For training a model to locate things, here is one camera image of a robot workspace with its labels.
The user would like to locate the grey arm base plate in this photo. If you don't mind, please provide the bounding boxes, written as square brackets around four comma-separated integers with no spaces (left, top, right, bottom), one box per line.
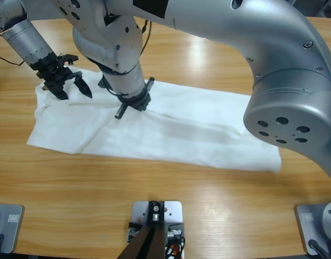
[0,203,25,254]
[294,201,331,256]

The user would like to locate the round grey base disc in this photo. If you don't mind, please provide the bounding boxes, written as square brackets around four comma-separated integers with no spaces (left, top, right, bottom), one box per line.
[318,200,331,241]

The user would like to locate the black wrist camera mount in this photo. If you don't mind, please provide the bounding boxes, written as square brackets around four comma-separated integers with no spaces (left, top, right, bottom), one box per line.
[98,76,112,91]
[57,53,79,66]

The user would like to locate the white t-shirt with black logo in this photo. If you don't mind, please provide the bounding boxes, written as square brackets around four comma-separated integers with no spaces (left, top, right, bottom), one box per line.
[26,67,282,173]

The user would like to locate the dark background equipment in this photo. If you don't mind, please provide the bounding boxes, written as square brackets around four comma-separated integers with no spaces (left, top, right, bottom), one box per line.
[288,0,331,19]

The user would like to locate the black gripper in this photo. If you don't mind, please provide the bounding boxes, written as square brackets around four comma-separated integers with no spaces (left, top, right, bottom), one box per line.
[114,76,156,120]
[30,52,93,100]

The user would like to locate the dark camera post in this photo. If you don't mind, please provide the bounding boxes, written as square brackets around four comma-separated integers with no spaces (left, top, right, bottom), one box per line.
[119,200,166,259]

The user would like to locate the white mounting block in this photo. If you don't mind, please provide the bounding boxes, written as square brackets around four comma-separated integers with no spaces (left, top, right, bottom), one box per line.
[126,200,186,259]

